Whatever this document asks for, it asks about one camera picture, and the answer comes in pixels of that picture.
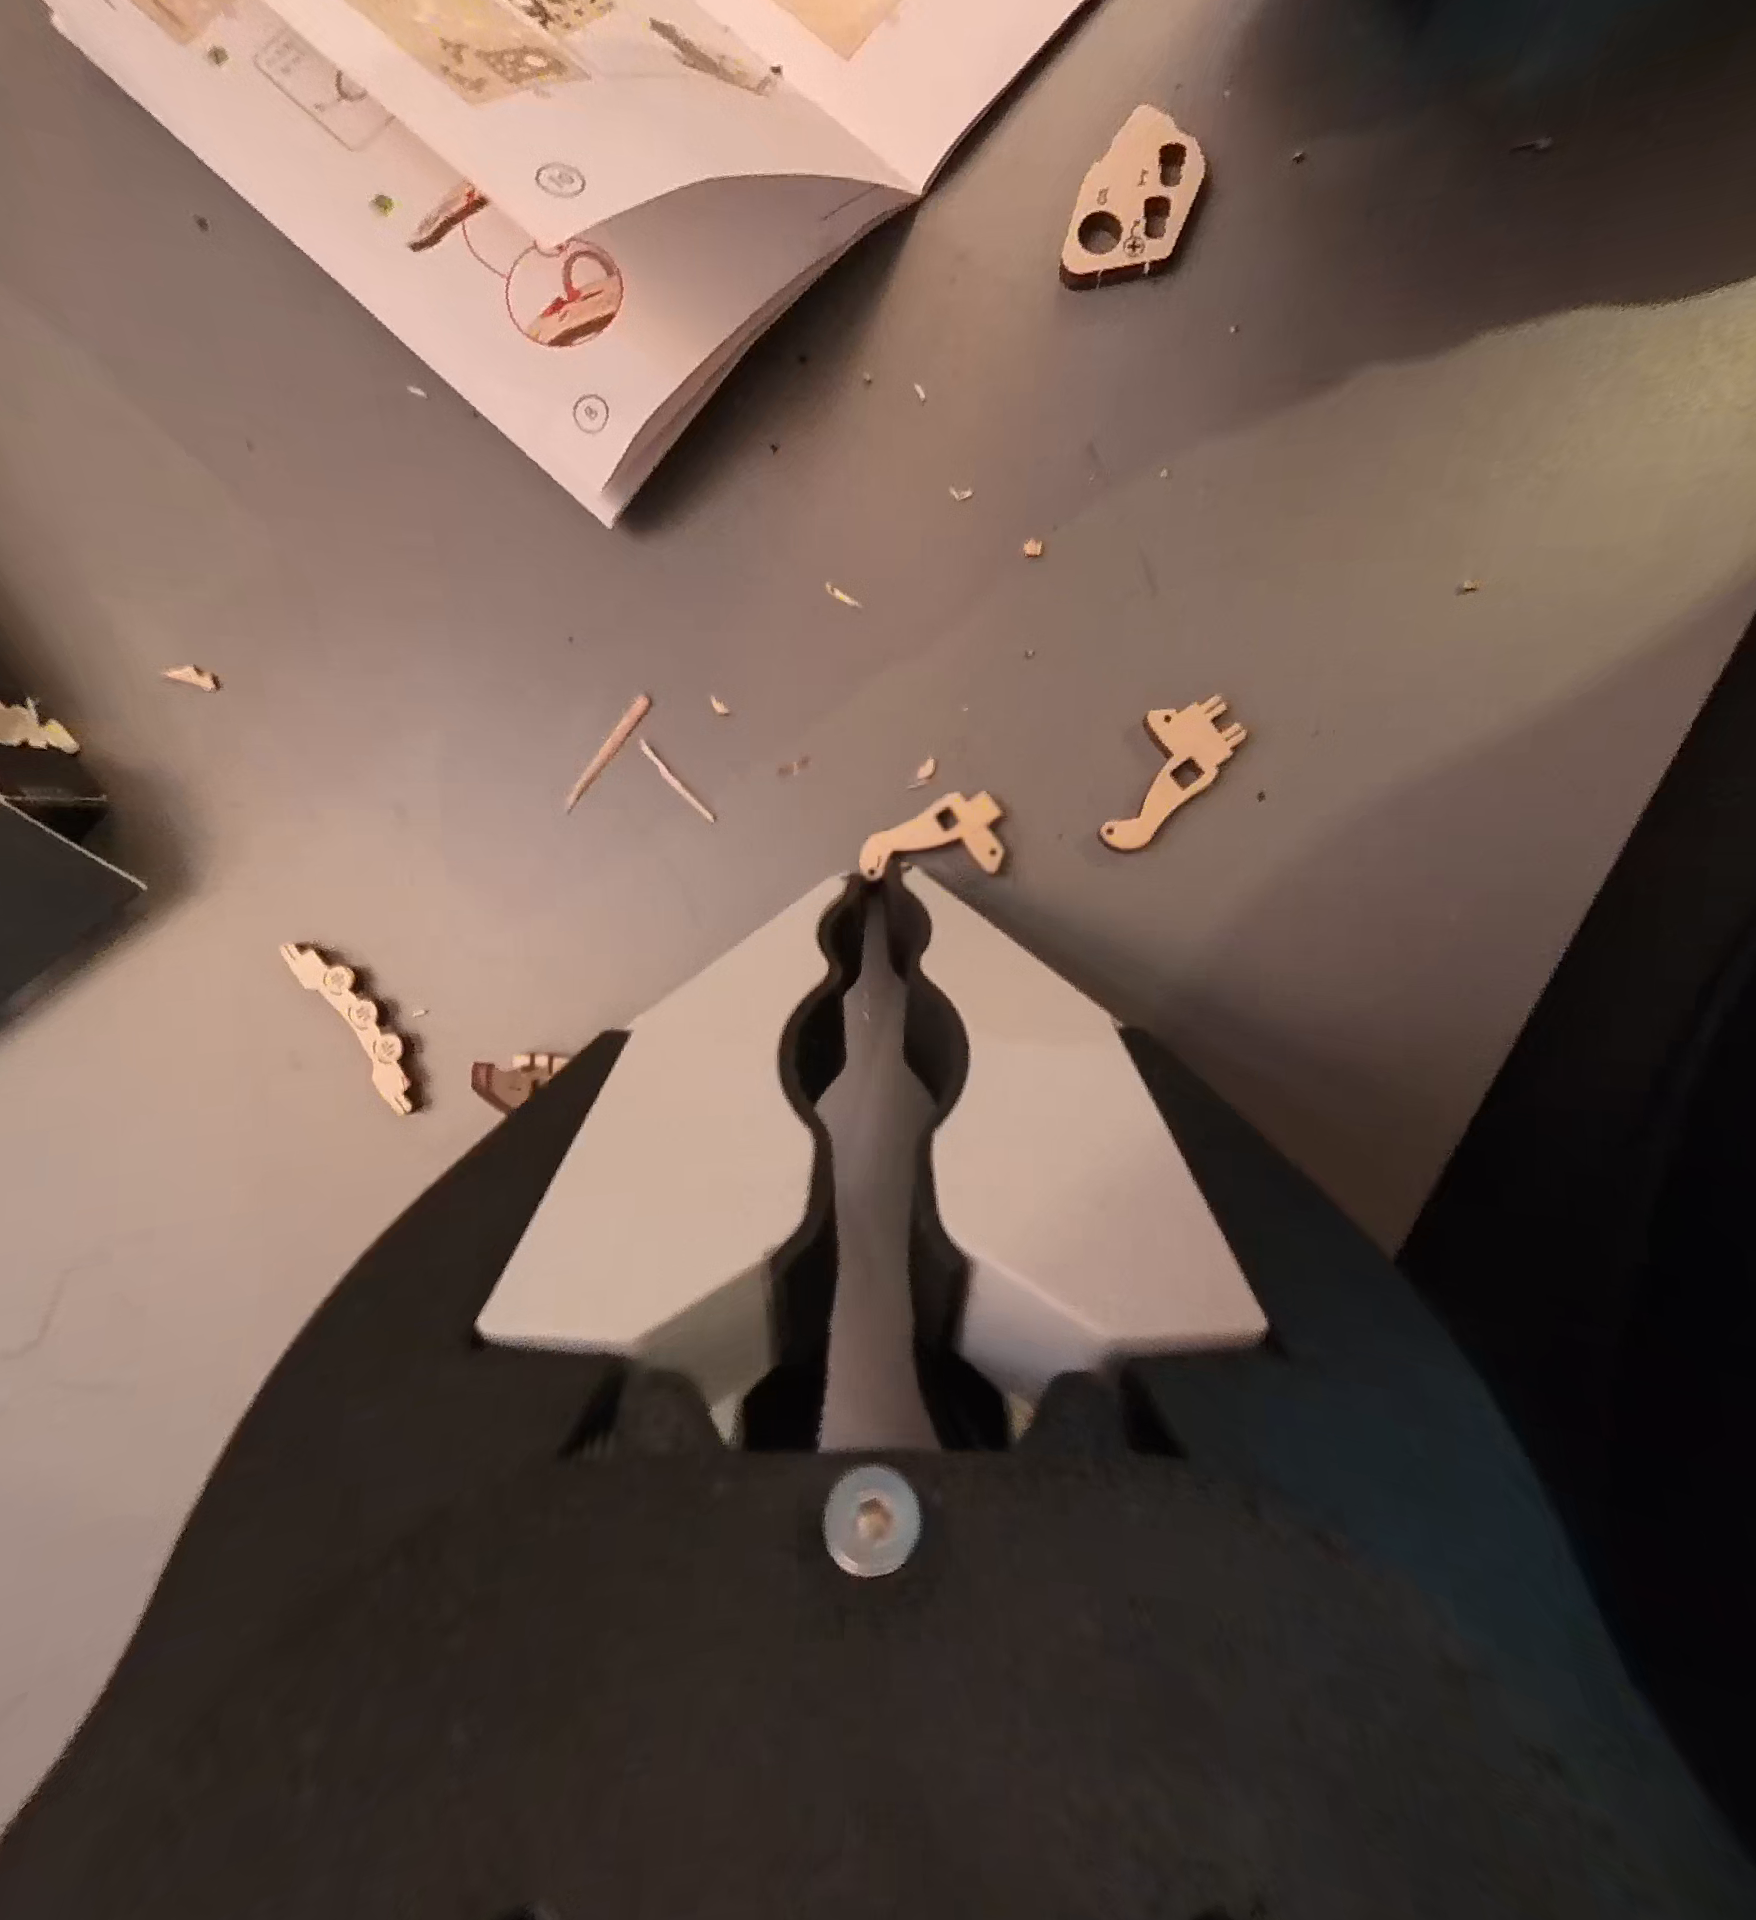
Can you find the wooden plate with round hole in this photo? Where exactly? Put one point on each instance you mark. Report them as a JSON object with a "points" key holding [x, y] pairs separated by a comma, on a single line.
{"points": [[1172, 150]]}

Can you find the toothed wooden strip part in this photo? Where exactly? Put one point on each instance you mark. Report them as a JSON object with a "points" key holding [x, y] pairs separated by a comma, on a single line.
{"points": [[365, 1029]]}

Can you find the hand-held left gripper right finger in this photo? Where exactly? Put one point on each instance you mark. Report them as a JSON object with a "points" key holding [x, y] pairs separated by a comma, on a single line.
{"points": [[1089, 1185]]}

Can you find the small brown wooden part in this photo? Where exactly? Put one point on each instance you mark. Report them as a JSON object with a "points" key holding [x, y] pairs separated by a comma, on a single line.
{"points": [[516, 1084]]}

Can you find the black cardboard box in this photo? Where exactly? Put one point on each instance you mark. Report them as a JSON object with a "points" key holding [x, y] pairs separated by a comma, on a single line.
{"points": [[8, 900]]}

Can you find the scattered wood scraps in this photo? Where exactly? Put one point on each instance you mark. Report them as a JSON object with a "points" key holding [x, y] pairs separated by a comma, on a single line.
{"points": [[845, 597]]}

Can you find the white instruction booklet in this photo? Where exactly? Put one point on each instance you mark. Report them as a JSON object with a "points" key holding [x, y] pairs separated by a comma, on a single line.
{"points": [[413, 135]]}

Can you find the small hooked wooden part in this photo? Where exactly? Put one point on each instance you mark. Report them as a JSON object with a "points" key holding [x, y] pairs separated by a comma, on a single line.
{"points": [[926, 830], [1163, 788]]}

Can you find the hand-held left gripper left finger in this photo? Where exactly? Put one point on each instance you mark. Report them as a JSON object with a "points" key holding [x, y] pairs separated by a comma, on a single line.
{"points": [[653, 1185]]}

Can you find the thin wooden splinter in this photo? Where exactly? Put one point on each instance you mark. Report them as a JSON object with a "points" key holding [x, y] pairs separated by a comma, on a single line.
{"points": [[676, 781], [609, 753]]}

